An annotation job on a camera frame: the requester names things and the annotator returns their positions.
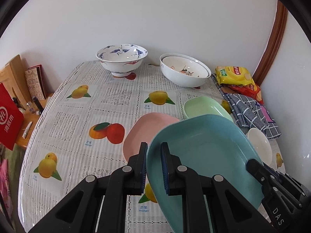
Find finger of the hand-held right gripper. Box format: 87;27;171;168
264;163;305;199
246;158;303;209

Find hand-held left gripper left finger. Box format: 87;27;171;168
29;142;149;233

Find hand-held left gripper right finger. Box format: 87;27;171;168
161;142;276;233

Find small white bowl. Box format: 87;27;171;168
245;128;273;165

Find blue plate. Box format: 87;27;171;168
146;115;264;232

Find green plate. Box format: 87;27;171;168
183;96;234;123

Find pink plate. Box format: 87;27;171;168
123;113;181;163

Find grey checked cloth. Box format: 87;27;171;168
211;74;282;140

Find fruit print tablecloth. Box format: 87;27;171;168
17;62;292;233

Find red snack bag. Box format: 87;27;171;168
226;83;263;104

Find large white bowl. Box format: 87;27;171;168
160;53;212;88

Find yellow snack bag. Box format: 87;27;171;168
216;65;255;86

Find white bowl with fruit print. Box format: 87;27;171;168
162;56;209;78

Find blue crane patterned bowl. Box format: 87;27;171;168
95;44;148;77

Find wooden side table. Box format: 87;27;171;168
15;92;55;148

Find dark bottle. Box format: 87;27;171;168
31;97;43;111

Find patterned book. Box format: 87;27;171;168
24;64;47;100

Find pink patterned bag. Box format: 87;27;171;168
0;159;14;221

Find red paper bag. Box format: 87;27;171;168
0;83;25;151

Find wooden cutting board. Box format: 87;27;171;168
0;55;32;110

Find brown wooden door frame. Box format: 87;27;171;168
253;0;288;88

